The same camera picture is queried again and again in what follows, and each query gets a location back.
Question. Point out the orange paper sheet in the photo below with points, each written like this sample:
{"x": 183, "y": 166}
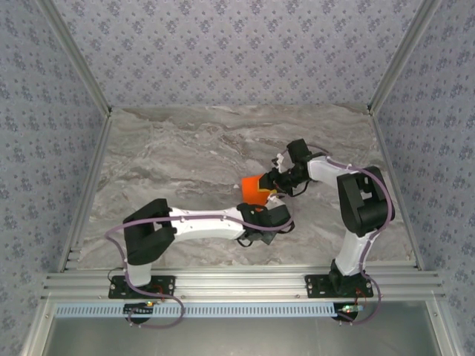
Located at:
{"x": 252, "y": 189}

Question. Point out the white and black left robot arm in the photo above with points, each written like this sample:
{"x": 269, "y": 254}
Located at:
{"x": 208, "y": 222}

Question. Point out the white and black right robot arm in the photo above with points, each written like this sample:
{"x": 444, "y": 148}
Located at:
{"x": 352, "y": 256}

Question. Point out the aluminium cross beam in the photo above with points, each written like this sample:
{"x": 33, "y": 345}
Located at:
{"x": 241, "y": 282}

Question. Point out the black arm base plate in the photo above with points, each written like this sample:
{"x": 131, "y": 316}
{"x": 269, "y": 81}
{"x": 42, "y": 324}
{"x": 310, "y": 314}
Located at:
{"x": 315, "y": 287}
{"x": 167, "y": 287}

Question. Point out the aluminium table side rail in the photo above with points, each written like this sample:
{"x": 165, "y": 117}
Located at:
{"x": 90, "y": 185}
{"x": 395, "y": 185}

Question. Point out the black bracket with circuit board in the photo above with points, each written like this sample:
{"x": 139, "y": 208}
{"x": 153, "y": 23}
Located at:
{"x": 139, "y": 309}
{"x": 349, "y": 310}

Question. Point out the aluminium upright post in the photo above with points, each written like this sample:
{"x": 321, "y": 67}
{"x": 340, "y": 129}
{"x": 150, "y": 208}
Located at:
{"x": 402, "y": 55}
{"x": 76, "y": 55}

